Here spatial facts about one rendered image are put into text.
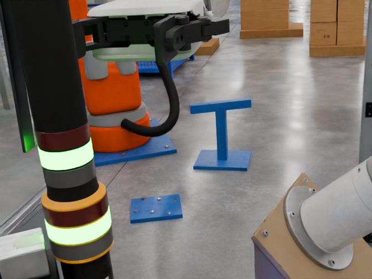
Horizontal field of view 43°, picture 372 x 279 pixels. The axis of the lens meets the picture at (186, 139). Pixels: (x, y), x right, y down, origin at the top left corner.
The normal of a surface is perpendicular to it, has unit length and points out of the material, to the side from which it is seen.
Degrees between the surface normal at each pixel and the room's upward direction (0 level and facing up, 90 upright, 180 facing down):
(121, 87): 90
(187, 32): 90
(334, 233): 96
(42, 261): 90
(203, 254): 0
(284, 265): 46
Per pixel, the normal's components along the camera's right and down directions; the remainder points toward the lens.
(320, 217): -0.77, -0.05
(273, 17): -0.19, 0.38
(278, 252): 0.56, -0.55
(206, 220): -0.07, -0.93
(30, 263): 0.35, 0.32
